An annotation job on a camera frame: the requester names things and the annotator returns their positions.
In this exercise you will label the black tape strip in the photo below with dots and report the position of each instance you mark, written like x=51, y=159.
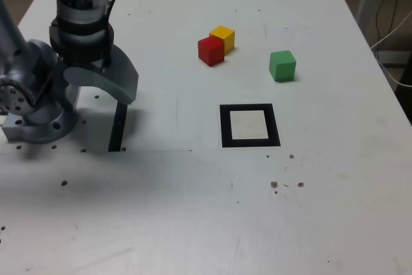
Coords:
x=117, y=127

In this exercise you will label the green cube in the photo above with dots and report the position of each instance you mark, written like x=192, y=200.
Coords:
x=282, y=66

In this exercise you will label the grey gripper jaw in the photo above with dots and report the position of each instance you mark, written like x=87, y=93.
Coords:
x=87, y=77

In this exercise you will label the yellow cube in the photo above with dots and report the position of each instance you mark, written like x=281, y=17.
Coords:
x=227, y=38

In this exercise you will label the red cube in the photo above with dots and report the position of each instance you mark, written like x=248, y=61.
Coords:
x=210, y=51

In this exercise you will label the black tape square outline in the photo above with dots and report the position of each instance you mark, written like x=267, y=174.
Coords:
x=225, y=127

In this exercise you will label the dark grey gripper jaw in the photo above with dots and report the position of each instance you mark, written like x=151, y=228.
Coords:
x=127, y=72

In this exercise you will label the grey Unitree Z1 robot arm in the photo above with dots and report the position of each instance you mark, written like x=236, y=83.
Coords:
x=32, y=59

